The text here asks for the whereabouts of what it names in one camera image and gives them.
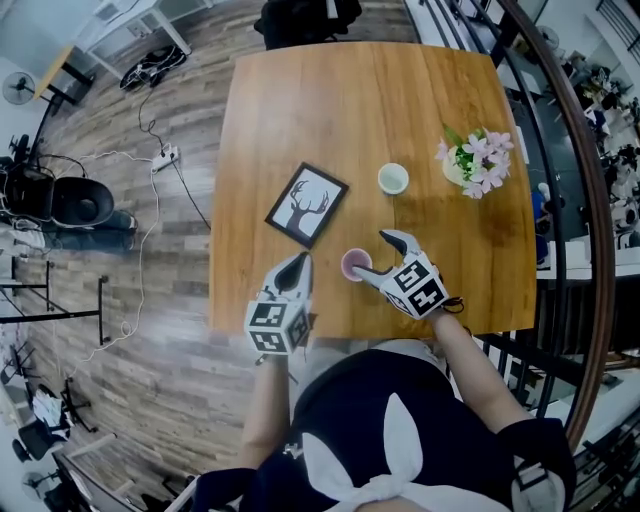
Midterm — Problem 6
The black metal stand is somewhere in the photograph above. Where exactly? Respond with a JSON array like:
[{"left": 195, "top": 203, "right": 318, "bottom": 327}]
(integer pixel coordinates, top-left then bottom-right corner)
[{"left": 0, "top": 259, "right": 112, "bottom": 346}]

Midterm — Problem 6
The wooden handrail metal railing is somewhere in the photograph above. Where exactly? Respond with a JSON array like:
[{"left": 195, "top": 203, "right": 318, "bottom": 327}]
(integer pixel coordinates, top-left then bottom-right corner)
[{"left": 414, "top": 0, "right": 640, "bottom": 512}]

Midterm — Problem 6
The white desk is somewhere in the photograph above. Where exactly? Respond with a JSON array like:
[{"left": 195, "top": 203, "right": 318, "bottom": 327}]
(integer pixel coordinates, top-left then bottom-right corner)
[{"left": 87, "top": 0, "right": 211, "bottom": 81}]

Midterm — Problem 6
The black floor cable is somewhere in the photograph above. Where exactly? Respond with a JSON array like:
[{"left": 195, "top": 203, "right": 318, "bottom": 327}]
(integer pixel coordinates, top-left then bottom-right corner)
[{"left": 138, "top": 87, "right": 212, "bottom": 231}]

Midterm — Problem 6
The white bow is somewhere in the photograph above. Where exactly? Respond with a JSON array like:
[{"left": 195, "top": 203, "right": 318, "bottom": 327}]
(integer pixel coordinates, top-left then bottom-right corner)
[{"left": 299, "top": 392, "right": 511, "bottom": 512}]

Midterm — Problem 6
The bundle of cables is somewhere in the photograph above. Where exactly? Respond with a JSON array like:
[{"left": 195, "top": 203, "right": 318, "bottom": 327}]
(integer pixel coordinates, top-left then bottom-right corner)
[{"left": 119, "top": 44, "right": 189, "bottom": 92}]

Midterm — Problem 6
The yellow paper cup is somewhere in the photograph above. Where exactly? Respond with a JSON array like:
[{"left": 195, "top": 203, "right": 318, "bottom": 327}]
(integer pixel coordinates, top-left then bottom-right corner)
[{"left": 377, "top": 162, "right": 410, "bottom": 196}]

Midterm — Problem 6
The person's right forearm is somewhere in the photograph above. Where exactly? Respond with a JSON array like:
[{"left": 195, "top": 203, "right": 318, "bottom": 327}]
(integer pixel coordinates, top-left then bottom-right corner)
[{"left": 429, "top": 309, "right": 531, "bottom": 436}]

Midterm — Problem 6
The white power strip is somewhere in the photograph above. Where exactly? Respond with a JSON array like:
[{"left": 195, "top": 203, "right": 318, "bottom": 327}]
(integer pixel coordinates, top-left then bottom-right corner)
[{"left": 151, "top": 143, "right": 181, "bottom": 174}]

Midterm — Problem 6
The white floor cable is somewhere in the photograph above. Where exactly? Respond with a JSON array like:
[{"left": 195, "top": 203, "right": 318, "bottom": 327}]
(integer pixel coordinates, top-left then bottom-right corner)
[{"left": 49, "top": 149, "right": 161, "bottom": 381}]

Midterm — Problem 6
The person's dark dress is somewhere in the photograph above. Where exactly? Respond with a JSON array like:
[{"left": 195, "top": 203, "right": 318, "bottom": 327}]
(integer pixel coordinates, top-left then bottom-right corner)
[{"left": 192, "top": 349, "right": 576, "bottom": 512}]

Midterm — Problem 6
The black office chair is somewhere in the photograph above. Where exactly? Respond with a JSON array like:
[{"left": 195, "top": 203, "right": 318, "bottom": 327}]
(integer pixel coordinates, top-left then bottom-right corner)
[{"left": 253, "top": 0, "right": 364, "bottom": 51}]

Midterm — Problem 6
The red paper cup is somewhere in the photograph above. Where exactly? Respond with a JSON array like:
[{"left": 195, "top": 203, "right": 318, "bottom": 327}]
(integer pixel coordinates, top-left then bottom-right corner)
[{"left": 340, "top": 247, "right": 374, "bottom": 282}]

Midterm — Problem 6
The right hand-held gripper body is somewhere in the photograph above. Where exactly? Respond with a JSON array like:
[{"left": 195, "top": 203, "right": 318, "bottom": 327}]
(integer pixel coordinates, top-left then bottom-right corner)
[{"left": 379, "top": 252, "right": 449, "bottom": 320}]

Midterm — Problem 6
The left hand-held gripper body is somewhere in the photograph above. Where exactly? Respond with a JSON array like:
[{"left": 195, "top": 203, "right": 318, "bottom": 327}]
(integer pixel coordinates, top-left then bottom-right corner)
[{"left": 243, "top": 289, "right": 314, "bottom": 357}]

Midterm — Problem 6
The grey shoulder strap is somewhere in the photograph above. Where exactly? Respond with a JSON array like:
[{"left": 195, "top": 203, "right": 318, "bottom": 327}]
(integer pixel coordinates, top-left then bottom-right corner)
[{"left": 509, "top": 457, "right": 561, "bottom": 512}]

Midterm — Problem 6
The black framed deer picture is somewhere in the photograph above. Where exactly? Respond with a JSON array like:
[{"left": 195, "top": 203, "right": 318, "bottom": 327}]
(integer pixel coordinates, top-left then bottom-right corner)
[{"left": 264, "top": 161, "right": 350, "bottom": 250}]

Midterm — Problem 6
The vase of pink flowers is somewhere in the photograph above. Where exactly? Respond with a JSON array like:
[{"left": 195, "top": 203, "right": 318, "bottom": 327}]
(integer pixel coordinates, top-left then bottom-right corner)
[{"left": 434, "top": 124, "right": 515, "bottom": 200}]

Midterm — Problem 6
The wooden side table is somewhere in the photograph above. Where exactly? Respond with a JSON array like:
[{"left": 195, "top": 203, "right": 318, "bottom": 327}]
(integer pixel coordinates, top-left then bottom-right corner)
[{"left": 33, "top": 45, "right": 96, "bottom": 106}]

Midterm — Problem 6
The standing fan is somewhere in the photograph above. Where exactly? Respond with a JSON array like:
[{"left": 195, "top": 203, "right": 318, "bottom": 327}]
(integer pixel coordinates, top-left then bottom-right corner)
[{"left": 2, "top": 71, "right": 36, "bottom": 106}]

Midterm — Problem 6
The person's left forearm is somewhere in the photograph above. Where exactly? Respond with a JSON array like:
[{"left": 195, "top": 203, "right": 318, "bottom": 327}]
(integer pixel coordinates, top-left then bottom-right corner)
[{"left": 239, "top": 355, "right": 292, "bottom": 469}]

